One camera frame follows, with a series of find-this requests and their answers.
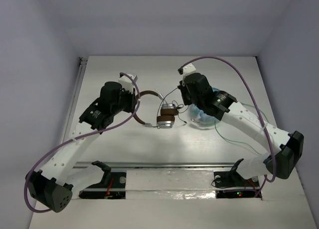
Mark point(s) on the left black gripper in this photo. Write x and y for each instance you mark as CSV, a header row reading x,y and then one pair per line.
x,y
133,99

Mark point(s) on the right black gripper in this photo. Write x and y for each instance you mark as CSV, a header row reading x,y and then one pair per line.
x,y
184,89

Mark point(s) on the brown silver headphones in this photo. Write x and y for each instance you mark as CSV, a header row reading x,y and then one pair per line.
x,y
166,115

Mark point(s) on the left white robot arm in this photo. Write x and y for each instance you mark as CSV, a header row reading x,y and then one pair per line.
x,y
50,185

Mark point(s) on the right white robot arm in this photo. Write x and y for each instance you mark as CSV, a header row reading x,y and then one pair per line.
x,y
284,149

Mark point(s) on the light blue headphones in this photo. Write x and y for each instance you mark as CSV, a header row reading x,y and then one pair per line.
x,y
201,119

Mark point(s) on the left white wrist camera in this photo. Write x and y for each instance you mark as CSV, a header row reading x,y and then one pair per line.
x,y
128,80

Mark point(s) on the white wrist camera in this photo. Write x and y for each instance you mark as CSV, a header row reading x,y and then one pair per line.
x,y
128,80
187,70

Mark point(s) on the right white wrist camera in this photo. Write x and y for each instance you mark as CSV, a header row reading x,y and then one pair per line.
x,y
187,70

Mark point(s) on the aluminium rail front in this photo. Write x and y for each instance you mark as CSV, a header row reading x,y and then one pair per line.
x,y
135,165

